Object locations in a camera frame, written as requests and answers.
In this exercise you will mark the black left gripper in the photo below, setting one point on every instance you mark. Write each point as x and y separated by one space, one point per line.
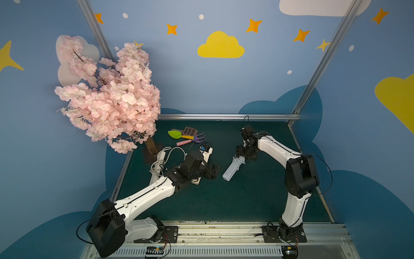
208 171

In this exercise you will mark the horizontal aluminium frame rail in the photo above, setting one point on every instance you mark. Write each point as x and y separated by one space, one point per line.
230 117

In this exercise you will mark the vertical aluminium post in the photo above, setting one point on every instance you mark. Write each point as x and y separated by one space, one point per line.
336 40
94 25

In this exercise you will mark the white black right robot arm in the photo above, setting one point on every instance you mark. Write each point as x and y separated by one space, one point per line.
301 176

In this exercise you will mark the brown slotted toy scoop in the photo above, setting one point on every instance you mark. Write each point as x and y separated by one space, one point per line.
187 131

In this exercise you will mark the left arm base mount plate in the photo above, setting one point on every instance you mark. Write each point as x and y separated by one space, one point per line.
166 233

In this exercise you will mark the purple pink toy rake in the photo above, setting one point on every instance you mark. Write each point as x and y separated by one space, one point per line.
196 139

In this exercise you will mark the beige red socket power strip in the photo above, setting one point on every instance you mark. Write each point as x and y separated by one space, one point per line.
196 181

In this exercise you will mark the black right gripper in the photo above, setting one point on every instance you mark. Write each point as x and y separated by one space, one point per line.
243 152

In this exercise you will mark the left vertical aluminium post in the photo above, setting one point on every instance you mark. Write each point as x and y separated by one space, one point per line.
94 25

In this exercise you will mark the right vertical aluminium post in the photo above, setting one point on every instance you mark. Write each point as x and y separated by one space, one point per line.
336 40

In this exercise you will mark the green yellow toy trowel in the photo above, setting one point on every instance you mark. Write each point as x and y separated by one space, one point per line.
178 134

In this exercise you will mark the small white adapter strip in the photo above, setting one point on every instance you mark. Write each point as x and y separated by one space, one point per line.
233 168

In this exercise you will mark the white power strip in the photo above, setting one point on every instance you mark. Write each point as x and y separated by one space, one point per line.
157 166

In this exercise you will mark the front aluminium rail base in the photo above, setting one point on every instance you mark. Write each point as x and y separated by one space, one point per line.
242 240

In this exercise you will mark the dark metal tree base plate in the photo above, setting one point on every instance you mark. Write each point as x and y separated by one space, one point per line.
149 157

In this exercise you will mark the brown artificial tree trunk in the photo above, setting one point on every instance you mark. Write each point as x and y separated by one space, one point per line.
151 147

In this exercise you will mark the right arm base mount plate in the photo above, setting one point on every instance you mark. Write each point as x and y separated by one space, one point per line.
278 234

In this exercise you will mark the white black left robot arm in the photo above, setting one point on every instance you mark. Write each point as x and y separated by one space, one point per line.
114 223

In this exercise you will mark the pink blossom artificial tree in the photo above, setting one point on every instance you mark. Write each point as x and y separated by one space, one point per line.
116 100

